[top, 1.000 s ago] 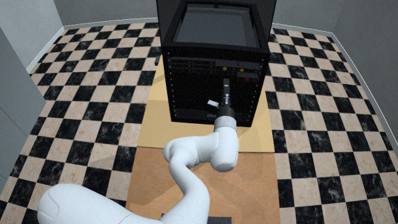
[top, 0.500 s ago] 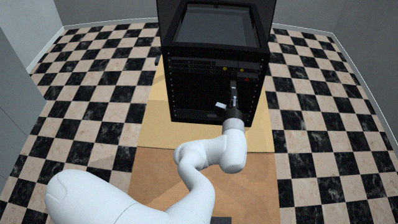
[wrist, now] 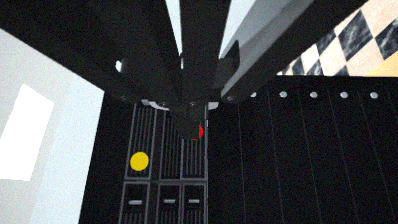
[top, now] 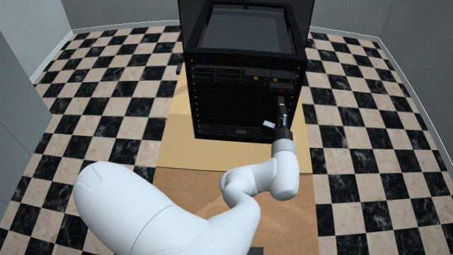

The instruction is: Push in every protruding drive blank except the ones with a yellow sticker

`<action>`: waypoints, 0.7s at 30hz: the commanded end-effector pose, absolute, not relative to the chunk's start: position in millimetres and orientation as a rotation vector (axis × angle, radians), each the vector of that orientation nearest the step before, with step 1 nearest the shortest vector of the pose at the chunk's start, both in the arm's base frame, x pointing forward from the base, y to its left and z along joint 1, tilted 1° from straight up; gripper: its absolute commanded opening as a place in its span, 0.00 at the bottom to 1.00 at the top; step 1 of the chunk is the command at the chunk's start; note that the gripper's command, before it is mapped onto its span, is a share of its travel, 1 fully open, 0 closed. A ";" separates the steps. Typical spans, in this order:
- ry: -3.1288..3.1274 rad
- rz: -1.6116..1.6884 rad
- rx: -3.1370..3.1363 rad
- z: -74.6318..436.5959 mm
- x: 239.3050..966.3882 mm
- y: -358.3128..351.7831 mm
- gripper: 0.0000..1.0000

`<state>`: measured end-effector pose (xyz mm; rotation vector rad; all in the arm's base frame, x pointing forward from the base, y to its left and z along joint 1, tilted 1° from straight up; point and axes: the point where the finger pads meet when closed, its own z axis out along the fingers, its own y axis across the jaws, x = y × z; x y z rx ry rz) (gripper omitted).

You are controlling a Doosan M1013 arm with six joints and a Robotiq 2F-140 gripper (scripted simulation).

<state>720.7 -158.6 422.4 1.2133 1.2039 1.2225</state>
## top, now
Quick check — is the tan flat board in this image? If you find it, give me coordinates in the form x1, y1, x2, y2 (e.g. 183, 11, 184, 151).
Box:
156, 63, 313, 174

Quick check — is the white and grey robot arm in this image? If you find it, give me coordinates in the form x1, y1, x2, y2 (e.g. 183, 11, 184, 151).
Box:
73, 139, 299, 255

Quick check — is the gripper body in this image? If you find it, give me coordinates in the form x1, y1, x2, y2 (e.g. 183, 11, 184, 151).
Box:
273, 120, 293, 142

